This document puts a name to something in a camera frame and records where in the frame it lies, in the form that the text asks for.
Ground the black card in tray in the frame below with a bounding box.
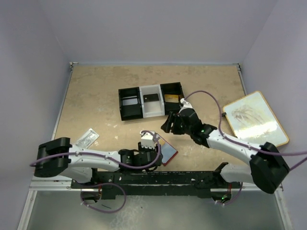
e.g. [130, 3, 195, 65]
[143, 93, 159, 103]

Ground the aluminium frame rail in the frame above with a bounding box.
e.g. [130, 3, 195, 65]
[16, 177, 80, 230]

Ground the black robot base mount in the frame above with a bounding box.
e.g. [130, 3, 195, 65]
[71, 163, 241, 200]

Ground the white card in tray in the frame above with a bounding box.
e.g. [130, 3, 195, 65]
[122, 98, 138, 106]

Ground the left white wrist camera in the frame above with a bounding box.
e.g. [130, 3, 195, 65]
[140, 130, 156, 149]

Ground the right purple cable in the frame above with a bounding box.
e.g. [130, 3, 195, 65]
[183, 90, 307, 207]

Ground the small printed plastic packet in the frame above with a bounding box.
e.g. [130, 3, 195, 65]
[75, 128, 99, 149]

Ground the red leather card holder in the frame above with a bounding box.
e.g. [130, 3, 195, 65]
[156, 133, 178, 166]

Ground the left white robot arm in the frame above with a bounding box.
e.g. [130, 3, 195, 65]
[30, 137, 163, 188]

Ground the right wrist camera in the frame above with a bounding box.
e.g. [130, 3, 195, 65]
[179, 98, 193, 113]

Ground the black white three-compartment tray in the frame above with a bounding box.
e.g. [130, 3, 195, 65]
[118, 82, 184, 121]

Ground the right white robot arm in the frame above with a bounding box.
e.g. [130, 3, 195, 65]
[161, 108, 290, 194]

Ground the gold card in tray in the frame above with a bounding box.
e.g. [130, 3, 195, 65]
[165, 94, 179, 103]

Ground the wooden framed whiteboard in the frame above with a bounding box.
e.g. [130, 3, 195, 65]
[223, 91, 289, 147]

